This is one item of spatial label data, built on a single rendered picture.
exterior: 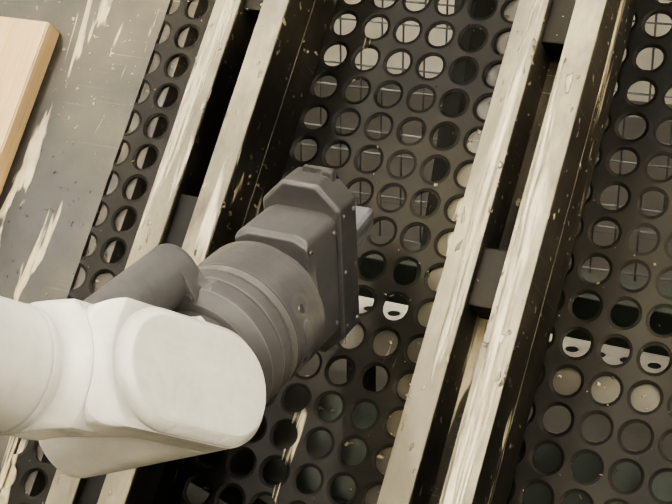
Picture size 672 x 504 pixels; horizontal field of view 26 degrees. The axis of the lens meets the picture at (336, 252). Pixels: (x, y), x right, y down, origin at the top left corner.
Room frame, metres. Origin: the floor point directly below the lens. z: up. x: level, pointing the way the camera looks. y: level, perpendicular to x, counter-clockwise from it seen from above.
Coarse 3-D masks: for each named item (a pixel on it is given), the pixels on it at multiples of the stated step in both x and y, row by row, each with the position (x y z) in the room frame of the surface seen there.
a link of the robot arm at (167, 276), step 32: (160, 256) 0.75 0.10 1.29; (128, 288) 0.72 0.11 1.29; (160, 288) 0.73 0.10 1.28; (192, 288) 0.75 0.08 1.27; (224, 288) 0.75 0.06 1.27; (256, 288) 0.76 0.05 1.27; (224, 320) 0.74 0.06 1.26; (256, 320) 0.74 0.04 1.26; (256, 352) 0.73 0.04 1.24; (288, 352) 0.75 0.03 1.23; (64, 448) 0.70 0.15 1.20; (96, 448) 0.69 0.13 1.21; (128, 448) 0.68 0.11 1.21; (160, 448) 0.67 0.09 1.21
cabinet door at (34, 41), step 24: (0, 24) 1.18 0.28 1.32; (24, 24) 1.17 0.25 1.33; (48, 24) 1.16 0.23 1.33; (0, 48) 1.16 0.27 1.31; (24, 48) 1.15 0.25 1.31; (48, 48) 1.16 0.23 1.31; (0, 72) 1.15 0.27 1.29; (24, 72) 1.14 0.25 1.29; (0, 96) 1.13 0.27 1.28; (24, 96) 1.13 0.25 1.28; (0, 120) 1.12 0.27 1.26; (24, 120) 1.12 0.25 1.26; (0, 144) 1.10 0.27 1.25; (0, 168) 1.09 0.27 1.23; (0, 192) 1.09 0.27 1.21
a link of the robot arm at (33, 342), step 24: (0, 312) 0.62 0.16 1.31; (24, 312) 0.64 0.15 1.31; (0, 336) 0.61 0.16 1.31; (24, 336) 0.62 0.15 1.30; (48, 336) 0.64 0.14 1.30; (0, 360) 0.61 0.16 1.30; (24, 360) 0.62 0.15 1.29; (48, 360) 0.63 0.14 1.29; (0, 384) 0.60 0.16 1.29; (24, 384) 0.61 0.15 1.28; (0, 408) 0.61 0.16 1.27; (24, 408) 0.62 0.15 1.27; (0, 432) 0.62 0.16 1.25
